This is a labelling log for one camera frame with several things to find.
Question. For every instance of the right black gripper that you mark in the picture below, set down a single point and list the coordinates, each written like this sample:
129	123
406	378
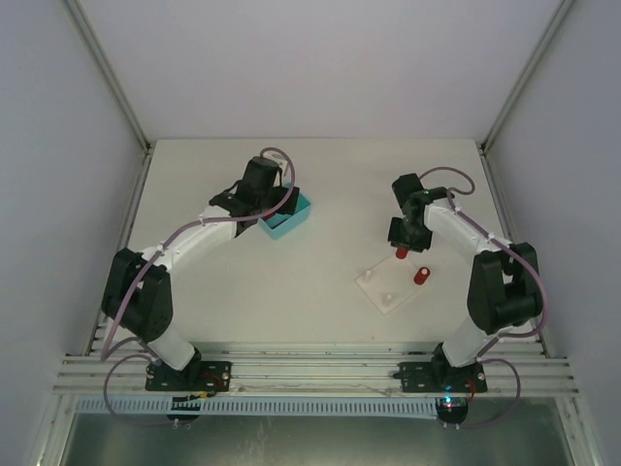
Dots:
409	240

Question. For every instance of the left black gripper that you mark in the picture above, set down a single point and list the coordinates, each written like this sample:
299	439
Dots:
282	200

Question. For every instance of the red large spring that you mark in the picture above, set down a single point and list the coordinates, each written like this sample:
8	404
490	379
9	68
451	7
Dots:
422	275

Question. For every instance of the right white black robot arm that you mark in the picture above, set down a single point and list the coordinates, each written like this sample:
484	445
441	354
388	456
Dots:
505	289

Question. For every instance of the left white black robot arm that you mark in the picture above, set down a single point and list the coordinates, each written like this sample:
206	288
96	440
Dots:
138	296

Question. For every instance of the teal plastic bin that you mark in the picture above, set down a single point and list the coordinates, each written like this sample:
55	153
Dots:
280	225

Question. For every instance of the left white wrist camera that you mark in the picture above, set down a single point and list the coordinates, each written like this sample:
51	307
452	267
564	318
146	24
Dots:
277	158

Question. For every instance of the white peg base plate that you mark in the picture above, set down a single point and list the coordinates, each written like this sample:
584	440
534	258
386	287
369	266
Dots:
390	283

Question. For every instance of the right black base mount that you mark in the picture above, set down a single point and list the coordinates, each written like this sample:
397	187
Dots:
419	376

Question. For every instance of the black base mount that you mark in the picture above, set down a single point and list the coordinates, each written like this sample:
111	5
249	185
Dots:
198	375
419	376

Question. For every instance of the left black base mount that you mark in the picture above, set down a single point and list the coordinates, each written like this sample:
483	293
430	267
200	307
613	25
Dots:
198	375

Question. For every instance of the light blue cable duct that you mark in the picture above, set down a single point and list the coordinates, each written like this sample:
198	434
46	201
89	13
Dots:
259	406

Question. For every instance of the aluminium rail frame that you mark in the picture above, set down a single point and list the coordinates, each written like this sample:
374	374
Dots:
323	369

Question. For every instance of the left aluminium corner post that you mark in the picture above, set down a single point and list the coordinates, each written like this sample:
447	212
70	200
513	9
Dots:
78	16

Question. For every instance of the aluminium corner post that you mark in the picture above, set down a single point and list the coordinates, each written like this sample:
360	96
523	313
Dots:
544	42
78	16

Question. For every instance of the right aluminium corner post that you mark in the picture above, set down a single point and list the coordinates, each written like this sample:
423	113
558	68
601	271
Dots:
544	42

